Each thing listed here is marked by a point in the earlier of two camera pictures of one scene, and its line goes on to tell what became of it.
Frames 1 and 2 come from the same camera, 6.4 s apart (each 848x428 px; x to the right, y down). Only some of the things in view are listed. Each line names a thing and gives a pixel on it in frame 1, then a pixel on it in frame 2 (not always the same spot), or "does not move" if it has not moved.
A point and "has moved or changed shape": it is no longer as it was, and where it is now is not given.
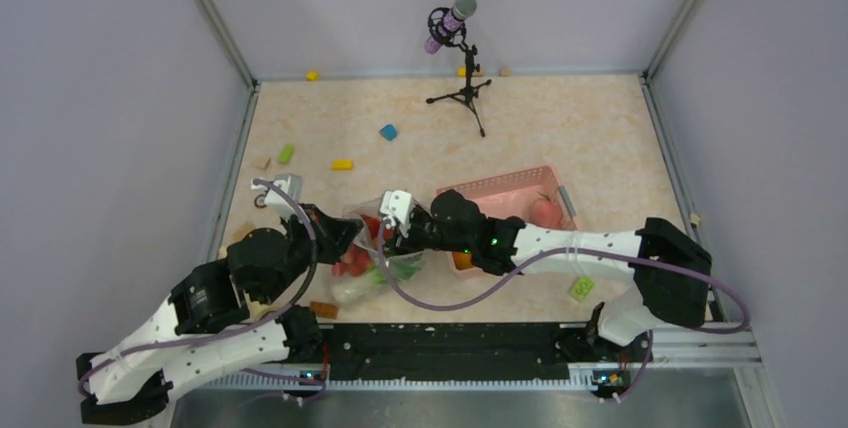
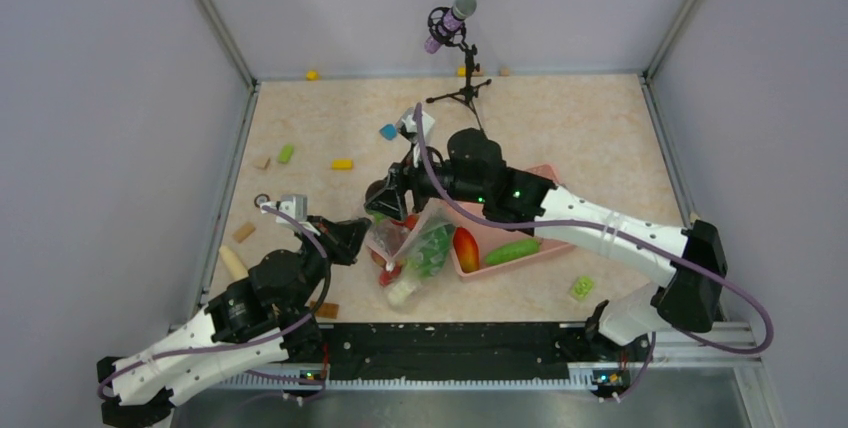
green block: x=285 y=153 does not move
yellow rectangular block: x=342 y=164 does not move
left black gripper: x=334 y=233 does not move
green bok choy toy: x=354 y=289 has moved or changed shape
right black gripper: x=409 y=242 to x=388 y=200
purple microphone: x=463 y=8 does not move
